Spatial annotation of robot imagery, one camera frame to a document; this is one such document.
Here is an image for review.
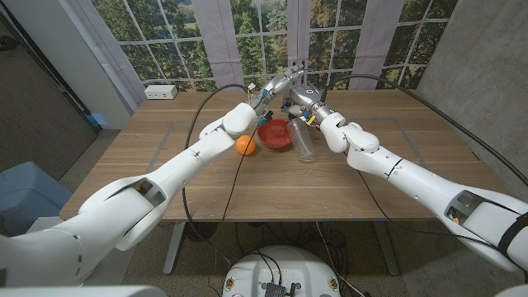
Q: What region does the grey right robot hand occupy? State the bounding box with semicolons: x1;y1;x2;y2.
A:
281;85;342;126

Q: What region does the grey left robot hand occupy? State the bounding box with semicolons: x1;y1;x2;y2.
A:
248;64;307;124

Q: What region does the clear pump dispenser bottle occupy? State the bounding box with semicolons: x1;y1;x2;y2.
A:
282;97;317;163

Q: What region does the red bowl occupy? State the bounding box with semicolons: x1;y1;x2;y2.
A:
257;118;295;150

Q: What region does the orange fruit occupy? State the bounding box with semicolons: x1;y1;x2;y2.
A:
235;134;257;157

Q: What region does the white power strip box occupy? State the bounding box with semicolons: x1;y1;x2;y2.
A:
144;84;179;101

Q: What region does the black round floor fan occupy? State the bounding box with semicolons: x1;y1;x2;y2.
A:
183;221;219;243

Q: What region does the white table leg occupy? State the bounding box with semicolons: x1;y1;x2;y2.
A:
372;220;402;277
162;221;187;276

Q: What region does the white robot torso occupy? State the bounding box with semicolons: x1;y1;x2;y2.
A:
221;245;343;297

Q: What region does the blue storage bin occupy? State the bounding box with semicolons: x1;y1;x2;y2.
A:
0;160;74;236

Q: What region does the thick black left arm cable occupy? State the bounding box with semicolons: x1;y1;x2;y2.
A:
181;83;250;248

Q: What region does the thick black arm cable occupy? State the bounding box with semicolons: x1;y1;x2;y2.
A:
320;73;528;187
181;83;250;248

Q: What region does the thin black cable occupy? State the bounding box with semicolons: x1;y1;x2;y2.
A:
220;123;261;226
344;152;498;248

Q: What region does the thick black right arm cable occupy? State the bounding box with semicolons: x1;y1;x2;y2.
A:
320;73;528;187

